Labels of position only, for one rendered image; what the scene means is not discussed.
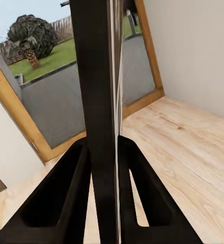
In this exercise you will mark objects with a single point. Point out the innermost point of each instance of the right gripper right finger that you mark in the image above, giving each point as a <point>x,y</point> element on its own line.
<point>167,222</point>

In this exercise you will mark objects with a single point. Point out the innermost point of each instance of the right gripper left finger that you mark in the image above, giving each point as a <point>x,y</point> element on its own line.
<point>55,212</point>

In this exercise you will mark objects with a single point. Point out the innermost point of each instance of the door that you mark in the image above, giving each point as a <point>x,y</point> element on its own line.
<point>39,80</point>

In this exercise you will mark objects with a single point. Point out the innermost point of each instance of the poster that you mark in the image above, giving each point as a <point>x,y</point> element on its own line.
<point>98,37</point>

